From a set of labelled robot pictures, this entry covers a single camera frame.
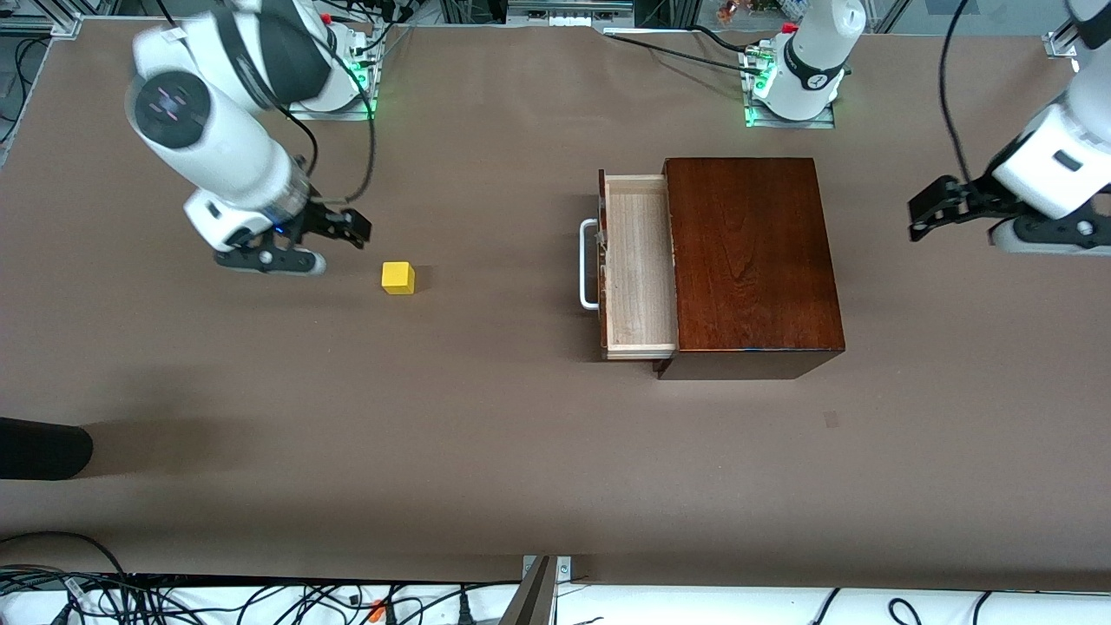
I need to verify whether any wooden drawer with white handle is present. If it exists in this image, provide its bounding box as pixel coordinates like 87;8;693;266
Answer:
579;169;680;362

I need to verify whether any dark wooden drawer cabinet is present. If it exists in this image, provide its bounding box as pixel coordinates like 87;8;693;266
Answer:
657;156;847;381

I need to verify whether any brown table cover sheet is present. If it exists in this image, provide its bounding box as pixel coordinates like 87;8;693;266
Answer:
0;17;1111;593

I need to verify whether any white power strip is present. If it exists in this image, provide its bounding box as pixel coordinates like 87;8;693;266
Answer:
506;0;636;29

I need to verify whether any black padded cylinder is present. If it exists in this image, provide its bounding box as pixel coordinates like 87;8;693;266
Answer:
0;417;94;481

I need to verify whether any grey metal strut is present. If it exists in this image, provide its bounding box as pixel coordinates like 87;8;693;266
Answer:
499;556;558;625

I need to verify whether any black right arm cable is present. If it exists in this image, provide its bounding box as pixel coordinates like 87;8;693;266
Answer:
260;48;379;209

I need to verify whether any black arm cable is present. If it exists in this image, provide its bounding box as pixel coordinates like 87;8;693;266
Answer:
937;0;975;181
260;48;379;209

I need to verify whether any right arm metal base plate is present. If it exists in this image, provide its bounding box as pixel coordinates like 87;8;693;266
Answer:
286;26;378;122

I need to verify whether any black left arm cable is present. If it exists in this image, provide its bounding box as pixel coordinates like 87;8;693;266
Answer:
937;0;975;181

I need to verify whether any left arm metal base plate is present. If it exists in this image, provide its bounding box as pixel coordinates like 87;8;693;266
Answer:
742;48;837;129

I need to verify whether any aluminium profile rail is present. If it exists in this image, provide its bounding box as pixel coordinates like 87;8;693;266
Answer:
1044;17;1086;62

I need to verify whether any short black table cable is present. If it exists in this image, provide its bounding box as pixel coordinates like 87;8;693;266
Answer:
690;24;754;55

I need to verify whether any long black table cable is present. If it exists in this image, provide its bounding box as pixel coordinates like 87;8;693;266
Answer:
602;29;765;75

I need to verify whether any aluminium frame bar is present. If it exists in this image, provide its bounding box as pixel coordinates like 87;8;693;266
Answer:
0;12;85;37

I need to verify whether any silver corner bracket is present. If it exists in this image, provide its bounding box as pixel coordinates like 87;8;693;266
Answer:
521;556;574;600

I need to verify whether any thin black cable loop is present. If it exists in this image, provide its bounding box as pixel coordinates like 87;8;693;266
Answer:
0;531;131;581

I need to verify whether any grey braided cable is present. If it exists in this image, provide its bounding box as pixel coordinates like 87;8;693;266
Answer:
0;564;83;600

